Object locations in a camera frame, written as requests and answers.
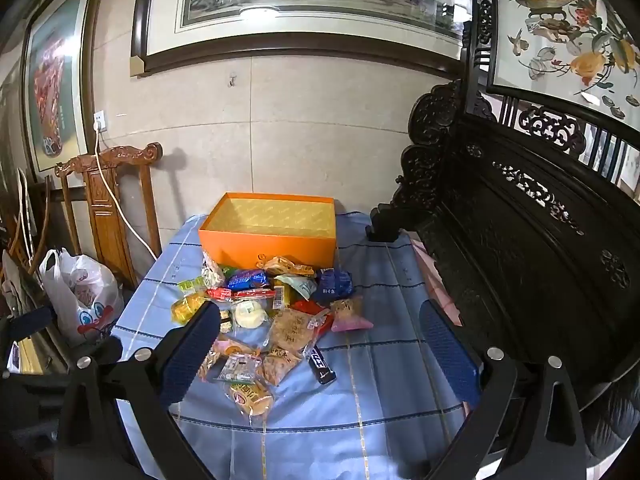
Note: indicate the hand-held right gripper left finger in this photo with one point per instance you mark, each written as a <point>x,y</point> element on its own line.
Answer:
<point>190,360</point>

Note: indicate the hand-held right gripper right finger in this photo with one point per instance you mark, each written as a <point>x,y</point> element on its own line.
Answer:
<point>447,355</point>

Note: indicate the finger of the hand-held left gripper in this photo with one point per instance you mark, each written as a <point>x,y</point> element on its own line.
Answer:
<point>108,351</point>
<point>32,321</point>

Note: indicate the tan rice cracker packet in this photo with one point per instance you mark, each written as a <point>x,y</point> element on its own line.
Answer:
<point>292,331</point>

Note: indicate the orange cardboard box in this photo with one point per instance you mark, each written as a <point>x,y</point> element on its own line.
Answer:
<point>260,249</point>

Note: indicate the orange edged snack packet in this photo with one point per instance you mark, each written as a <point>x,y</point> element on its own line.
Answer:
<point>287,266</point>

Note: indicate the orange pastry packet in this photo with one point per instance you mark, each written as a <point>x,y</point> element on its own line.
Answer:
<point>230,347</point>

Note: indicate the clear barcode snack packet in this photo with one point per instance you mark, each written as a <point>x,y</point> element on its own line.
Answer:
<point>235,367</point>

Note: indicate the yellow snack packet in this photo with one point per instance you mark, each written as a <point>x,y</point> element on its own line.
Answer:
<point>187,308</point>

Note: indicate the white plastic bag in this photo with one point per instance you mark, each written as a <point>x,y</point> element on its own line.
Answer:
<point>85,285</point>

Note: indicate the round golden pastry packet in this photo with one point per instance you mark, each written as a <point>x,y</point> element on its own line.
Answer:
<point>252,396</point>

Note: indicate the small green label packet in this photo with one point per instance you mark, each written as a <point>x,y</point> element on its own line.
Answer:
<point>190,286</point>

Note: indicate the round pale cake packet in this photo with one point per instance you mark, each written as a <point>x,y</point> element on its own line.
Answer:
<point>250,316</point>

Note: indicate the blue checked tablecloth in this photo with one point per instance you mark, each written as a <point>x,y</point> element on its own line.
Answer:
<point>385,310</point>

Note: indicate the long red snack packet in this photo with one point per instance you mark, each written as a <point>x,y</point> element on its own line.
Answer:
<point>235,293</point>

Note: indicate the white green snack packet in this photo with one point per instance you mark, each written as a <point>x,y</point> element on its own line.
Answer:
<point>212,275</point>

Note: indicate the small brown cracker packet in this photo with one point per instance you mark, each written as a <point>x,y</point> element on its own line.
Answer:
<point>280,366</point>

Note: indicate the pink snack packet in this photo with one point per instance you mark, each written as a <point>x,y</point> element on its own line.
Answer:
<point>350,316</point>

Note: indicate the dark carved wooden bench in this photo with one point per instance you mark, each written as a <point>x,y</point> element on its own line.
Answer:
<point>500,240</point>

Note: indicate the black snack bar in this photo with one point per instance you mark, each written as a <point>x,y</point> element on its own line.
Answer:
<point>321,364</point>

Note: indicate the pale green snack packet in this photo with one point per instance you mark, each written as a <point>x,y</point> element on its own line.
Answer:
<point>300,286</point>

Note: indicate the carved wooden chair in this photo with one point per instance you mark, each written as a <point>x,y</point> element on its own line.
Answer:
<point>107,210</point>

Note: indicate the dark blue snack packet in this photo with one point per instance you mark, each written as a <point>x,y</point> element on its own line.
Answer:
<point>334,282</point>

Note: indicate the black leather cushion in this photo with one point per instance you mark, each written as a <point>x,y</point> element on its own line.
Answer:
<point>615,420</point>

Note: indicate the framed red painting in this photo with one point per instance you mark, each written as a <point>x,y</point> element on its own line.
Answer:
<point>50,85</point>

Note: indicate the cardboard corner protector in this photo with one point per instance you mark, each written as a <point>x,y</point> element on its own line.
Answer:
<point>137,66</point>

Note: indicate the flower embroidery screen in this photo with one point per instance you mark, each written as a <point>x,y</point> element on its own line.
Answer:
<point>560,35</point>

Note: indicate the framed panda painting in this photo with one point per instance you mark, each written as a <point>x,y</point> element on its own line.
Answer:
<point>300,10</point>

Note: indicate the clear wall hook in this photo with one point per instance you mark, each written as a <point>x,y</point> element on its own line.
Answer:
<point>232,80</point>

